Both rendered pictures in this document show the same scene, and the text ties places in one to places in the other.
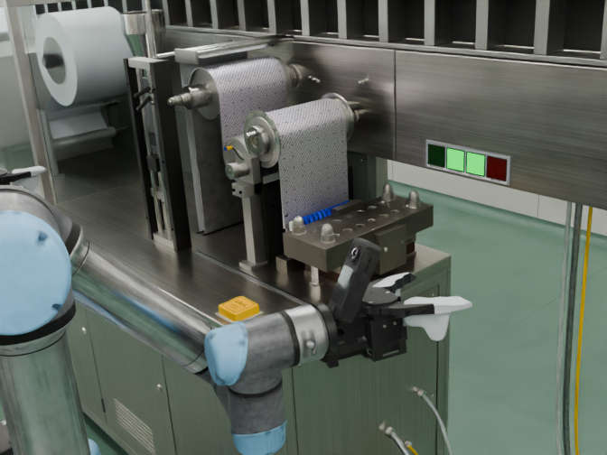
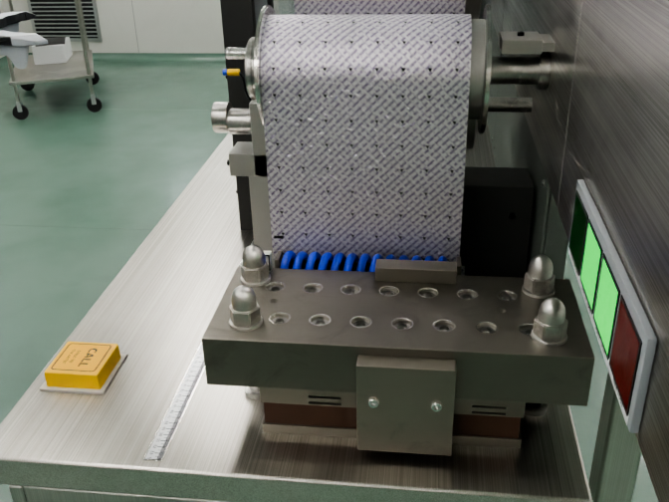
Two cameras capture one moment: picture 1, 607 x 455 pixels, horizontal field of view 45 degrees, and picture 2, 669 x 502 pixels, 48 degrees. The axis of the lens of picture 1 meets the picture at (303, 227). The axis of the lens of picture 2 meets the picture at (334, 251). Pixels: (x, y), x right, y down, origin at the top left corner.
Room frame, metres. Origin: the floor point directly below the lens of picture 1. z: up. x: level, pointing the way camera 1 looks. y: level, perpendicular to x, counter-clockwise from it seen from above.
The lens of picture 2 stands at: (1.24, -0.64, 1.47)
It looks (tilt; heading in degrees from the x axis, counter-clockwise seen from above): 27 degrees down; 48
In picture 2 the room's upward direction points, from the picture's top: 2 degrees counter-clockwise
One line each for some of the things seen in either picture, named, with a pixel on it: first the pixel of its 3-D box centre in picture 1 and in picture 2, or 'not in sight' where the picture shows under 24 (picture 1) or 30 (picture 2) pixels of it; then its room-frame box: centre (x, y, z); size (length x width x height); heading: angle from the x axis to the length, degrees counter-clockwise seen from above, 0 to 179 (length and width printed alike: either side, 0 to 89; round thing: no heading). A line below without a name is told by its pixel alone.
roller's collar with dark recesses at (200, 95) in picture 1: (196, 96); not in sight; (1.97, 0.27, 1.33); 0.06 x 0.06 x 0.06; 40
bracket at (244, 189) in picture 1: (247, 213); (257, 206); (1.80, 0.14, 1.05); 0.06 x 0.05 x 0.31; 130
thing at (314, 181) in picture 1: (315, 183); (364, 195); (1.83, -0.04, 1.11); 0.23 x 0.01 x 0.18; 130
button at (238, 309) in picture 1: (238, 309); (84, 365); (1.53, 0.16, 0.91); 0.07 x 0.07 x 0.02; 40
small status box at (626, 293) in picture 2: (466, 161); (601, 284); (1.71, -0.41, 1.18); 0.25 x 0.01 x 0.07; 40
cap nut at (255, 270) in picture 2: (298, 224); (254, 262); (1.69, 0.01, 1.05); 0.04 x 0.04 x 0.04
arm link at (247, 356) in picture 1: (250, 350); not in sight; (0.83, 0.08, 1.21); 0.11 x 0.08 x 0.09; 112
